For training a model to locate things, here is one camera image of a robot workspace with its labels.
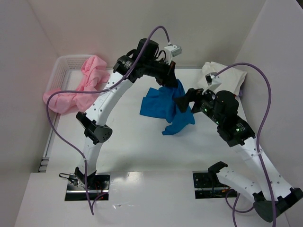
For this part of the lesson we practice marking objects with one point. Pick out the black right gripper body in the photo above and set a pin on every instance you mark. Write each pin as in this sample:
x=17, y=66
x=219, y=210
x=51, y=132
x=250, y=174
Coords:
x=193, y=99

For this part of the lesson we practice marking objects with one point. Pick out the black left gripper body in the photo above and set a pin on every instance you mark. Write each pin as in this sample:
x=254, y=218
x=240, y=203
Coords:
x=167, y=77

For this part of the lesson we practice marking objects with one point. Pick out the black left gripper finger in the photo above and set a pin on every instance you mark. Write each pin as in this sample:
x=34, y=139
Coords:
x=170, y=80
x=160, y=79

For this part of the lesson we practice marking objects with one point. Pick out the blue t shirt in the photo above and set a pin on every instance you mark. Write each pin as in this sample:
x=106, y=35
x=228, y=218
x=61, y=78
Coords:
x=159, y=103

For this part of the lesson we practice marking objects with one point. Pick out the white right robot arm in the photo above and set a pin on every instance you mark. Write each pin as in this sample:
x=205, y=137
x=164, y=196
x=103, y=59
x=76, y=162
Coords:
x=270, y=194

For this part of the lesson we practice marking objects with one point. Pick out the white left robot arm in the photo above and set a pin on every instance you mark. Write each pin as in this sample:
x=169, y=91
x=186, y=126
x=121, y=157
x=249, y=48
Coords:
x=146, y=59

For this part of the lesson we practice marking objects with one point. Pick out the white folded t shirt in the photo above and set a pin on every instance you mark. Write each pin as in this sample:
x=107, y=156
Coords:
x=231, y=80

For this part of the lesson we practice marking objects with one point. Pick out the pink t shirt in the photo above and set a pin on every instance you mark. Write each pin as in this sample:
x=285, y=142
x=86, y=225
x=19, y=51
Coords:
x=95, y=76

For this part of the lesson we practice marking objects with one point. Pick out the white plastic basket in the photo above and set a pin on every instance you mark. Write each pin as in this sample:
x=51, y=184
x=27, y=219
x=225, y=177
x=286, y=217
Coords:
x=66, y=73

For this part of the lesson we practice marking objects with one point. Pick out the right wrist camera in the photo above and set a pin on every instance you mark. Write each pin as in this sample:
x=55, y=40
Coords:
x=213, y=82

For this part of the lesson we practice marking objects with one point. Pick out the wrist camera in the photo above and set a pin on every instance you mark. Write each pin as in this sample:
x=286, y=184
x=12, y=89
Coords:
x=213, y=82
x=171, y=51

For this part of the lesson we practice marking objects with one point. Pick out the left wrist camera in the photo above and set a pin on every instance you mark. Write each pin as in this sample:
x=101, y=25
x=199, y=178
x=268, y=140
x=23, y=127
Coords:
x=171, y=51

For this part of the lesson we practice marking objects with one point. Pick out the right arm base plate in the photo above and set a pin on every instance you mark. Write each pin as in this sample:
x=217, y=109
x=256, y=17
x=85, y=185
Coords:
x=205, y=188

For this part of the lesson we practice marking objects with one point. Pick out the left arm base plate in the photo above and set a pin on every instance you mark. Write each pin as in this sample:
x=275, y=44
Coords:
x=75, y=190

